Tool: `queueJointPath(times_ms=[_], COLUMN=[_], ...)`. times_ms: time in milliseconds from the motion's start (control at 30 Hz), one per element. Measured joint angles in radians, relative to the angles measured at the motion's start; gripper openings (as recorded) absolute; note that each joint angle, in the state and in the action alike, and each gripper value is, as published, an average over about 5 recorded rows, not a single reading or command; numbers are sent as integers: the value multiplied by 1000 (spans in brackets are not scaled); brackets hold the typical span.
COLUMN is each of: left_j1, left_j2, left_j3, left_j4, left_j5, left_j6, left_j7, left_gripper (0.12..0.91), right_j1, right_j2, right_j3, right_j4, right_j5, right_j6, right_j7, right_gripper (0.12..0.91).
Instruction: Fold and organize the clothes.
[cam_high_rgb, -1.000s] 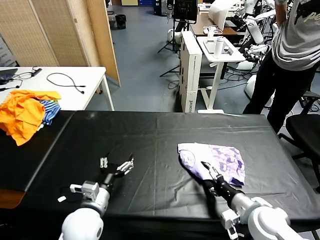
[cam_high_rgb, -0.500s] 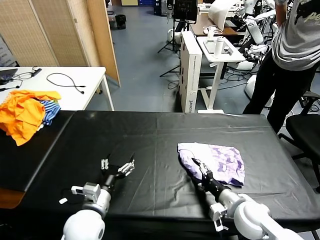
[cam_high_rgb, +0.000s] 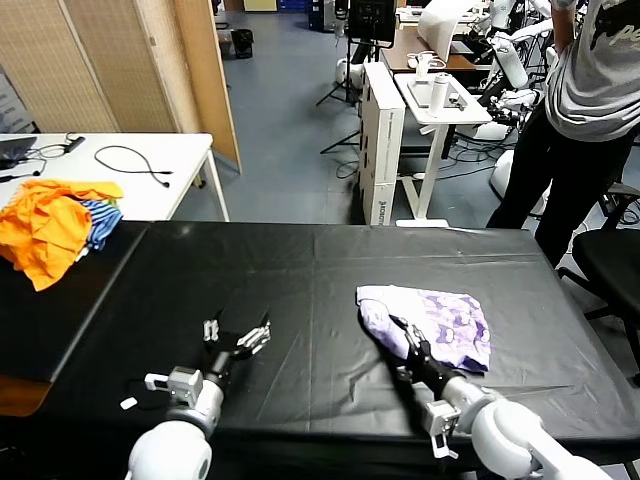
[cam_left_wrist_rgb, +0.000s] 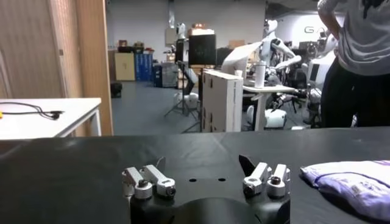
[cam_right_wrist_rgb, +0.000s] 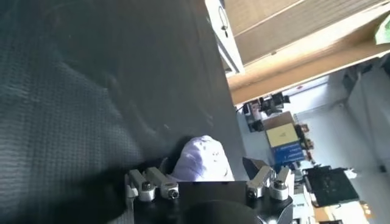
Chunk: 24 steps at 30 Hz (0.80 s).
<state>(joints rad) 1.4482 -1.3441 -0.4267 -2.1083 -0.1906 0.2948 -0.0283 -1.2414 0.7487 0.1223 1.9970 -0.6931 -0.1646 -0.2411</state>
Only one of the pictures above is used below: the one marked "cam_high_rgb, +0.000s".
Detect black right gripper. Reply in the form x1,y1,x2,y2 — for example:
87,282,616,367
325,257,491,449
389,315,465,402

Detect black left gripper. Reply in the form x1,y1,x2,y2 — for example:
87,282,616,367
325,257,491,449
202,312,274,387

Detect lavender printed t-shirt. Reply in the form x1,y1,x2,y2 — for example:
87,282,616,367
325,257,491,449
355,284,494,374

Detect black plastic table cover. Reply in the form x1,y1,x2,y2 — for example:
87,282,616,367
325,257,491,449
47,221,640,466

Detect white table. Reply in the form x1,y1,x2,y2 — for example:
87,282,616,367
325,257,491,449
0,132,231,223

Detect blue striped garment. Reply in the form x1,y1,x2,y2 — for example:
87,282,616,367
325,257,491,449
75,200,124,254

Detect tall white cardboard box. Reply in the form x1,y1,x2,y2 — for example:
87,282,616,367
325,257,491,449
358,61,406,227

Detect black topped wooden side table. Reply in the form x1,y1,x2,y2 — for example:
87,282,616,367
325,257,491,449
0,221,150,417

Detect black office chair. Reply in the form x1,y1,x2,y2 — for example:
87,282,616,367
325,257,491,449
555,181,640,386

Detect orange garment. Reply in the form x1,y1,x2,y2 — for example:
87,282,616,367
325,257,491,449
0,179,125,293

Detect person in grey shirt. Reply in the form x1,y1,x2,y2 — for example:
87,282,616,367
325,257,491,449
484,0,640,266

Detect white standing desk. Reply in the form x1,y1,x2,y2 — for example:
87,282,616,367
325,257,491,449
393,72,494,230

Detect grey tablet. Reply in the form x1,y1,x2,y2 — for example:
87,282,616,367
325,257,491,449
405,79,468,110

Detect white bottle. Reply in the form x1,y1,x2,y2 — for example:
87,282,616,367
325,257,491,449
426,72,451,119

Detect white headset on stand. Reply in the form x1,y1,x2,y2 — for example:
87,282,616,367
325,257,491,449
408,50,447,81

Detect white round device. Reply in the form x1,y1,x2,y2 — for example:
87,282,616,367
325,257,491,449
334,58,365,85

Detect dark laptop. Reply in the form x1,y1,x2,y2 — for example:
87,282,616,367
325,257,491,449
0,136,38,171

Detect black trash bin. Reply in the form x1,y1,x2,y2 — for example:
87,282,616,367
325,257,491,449
230,28,254,60

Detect brown desk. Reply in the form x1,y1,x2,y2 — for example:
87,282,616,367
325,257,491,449
379,25,495,74

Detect white humanoid robot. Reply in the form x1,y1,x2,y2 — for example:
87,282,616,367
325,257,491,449
470,0,560,142

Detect wooden partition screen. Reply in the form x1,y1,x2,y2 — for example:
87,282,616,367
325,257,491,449
0,0,244,175

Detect white curved sheet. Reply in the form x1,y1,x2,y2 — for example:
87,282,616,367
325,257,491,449
418,0,480,65

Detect black panel on tripod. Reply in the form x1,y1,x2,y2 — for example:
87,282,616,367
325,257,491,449
315,0,398,156

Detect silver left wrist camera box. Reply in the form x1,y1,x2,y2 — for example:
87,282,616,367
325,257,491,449
144,366,204,406

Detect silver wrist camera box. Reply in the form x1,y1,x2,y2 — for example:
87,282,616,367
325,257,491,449
144,366,204,406
422,399,461,460

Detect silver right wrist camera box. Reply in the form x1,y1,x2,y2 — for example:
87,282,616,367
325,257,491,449
422,399,461,460

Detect black looped cable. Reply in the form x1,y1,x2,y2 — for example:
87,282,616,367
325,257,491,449
94,145,174,190

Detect thin black cable with adapter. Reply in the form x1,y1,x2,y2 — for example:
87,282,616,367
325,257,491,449
0,133,86,184

